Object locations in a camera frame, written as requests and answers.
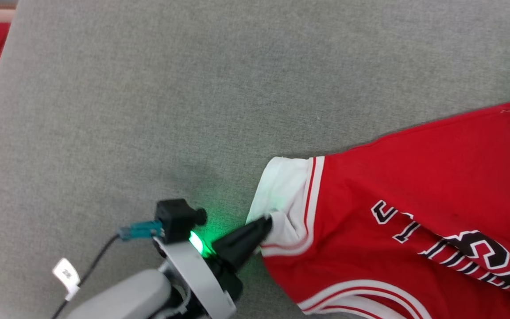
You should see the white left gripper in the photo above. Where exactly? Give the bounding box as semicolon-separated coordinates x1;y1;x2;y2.
152;216;273;319

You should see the white cable label tag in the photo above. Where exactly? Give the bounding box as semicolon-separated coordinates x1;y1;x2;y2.
52;258;81;301

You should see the black cable teal plug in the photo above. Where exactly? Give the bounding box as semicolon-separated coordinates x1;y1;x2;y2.
51;221;164;319

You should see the red basketball jersey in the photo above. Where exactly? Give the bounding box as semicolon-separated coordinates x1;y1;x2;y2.
246;93;510;319

